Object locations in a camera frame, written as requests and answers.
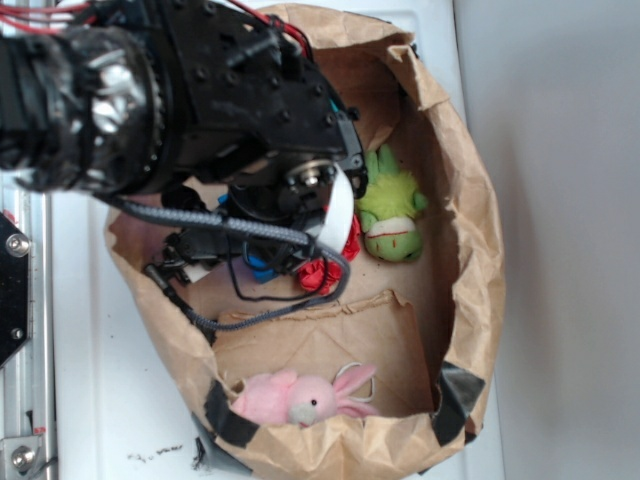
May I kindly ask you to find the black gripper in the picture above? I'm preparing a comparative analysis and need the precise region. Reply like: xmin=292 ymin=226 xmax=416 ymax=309
xmin=144 ymin=227 xmax=300 ymax=294

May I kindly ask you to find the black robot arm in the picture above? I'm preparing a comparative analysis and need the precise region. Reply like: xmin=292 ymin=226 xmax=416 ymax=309
xmin=1 ymin=1 xmax=366 ymax=289

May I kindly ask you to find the crumpled red paper ball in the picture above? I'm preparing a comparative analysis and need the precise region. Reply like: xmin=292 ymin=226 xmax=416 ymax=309
xmin=297 ymin=215 xmax=361 ymax=296

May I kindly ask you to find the pink plush bunny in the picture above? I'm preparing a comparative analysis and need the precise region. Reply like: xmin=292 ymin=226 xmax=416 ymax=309
xmin=231 ymin=363 xmax=378 ymax=427

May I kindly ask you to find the green plush frog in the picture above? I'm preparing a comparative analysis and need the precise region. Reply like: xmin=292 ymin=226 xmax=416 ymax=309
xmin=356 ymin=144 xmax=428 ymax=263

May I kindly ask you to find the brown paper bag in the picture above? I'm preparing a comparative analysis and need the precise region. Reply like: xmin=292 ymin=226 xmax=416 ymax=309
xmin=105 ymin=3 xmax=505 ymax=479

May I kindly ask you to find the grey braided cable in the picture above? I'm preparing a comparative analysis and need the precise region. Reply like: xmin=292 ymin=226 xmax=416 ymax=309
xmin=107 ymin=197 xmax=352 ymax=332

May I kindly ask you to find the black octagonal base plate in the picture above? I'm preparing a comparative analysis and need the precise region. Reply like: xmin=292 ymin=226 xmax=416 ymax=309
xmin=0 ymin=212 xmax=32 ymax=367

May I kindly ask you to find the aluminium extrusion rail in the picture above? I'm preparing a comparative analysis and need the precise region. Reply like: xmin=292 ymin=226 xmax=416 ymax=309
xmin=1 ymin=173 xmax=58 ymax=479

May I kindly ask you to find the metal corner bracket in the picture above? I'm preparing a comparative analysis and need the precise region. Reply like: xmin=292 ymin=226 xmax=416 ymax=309
xmin=1 ymin=435 xmax=45 ymax=480

